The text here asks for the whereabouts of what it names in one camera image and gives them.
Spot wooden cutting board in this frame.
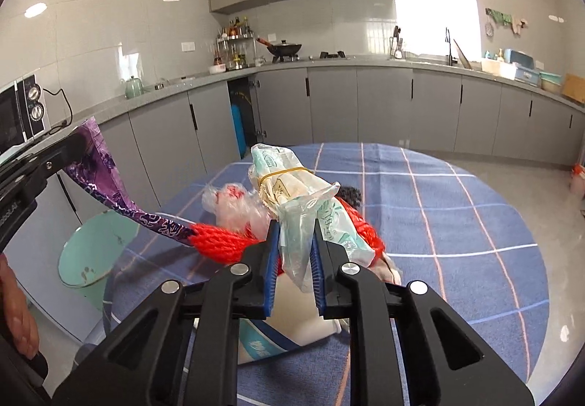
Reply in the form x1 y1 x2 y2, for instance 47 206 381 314
561 73 585 104

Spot blue checked tablecloth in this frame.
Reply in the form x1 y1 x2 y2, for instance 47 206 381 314
103 142 550 406

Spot green teapot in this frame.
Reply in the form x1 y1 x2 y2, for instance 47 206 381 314
122 76 145 100

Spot metal spice rack with bottles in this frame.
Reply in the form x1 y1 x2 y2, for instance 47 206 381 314
214 15 257 70

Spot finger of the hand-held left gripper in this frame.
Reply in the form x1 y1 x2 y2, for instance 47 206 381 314
0 132 90 208

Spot person's left hand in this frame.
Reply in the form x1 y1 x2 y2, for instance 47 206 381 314
0 253 41 360

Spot clear red-printed plastic bag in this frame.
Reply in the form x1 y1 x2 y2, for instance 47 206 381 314
201 182 271 234

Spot black kitchen faucet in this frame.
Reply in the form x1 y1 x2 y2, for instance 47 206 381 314
444 27 458 67

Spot grey kitchen base cabinets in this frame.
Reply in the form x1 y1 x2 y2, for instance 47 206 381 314
4 63 585 343

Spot black wok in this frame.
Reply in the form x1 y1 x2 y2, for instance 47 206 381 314
256 37 303 60

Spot white blue-printed plastic bag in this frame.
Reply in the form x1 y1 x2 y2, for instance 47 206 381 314
238 268 350 364

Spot bright window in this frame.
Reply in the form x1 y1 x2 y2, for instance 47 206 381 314
392 0 482 58

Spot green enamel basin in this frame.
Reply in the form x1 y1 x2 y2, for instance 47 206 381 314
58 209 140 312

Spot gas stove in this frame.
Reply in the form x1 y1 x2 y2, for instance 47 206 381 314
272 50 347 64

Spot white container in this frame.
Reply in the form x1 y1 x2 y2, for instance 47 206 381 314
480 57 518 76

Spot red mesh net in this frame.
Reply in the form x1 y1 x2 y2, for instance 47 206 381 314
188 200 387 270

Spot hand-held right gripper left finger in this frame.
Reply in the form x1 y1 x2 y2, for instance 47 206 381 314
52 220 281 406

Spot clear green-printed plastic bag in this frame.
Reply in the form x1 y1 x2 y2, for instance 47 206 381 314
248 143 376 293

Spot blue tank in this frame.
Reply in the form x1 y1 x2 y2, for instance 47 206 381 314
230 102 248 159

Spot blue storage box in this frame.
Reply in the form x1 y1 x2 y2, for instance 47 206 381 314
502 48 546 86

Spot knife holder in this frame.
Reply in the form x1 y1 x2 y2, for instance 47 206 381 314
390 25 405 60

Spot black power cable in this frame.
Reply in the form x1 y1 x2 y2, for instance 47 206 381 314
42 87 74 133

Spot black microwave oven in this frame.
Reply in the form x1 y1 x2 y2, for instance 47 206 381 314
0 74 51 156

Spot red and white bag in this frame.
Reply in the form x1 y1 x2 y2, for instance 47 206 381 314
569 162 585 199

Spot green plastic tub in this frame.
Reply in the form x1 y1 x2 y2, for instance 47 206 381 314
540 71 564 92

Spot hanging kitchen cloths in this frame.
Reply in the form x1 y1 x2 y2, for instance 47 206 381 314
485 7 531 38

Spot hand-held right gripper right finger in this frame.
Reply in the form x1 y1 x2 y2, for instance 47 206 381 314
313 220 534 406

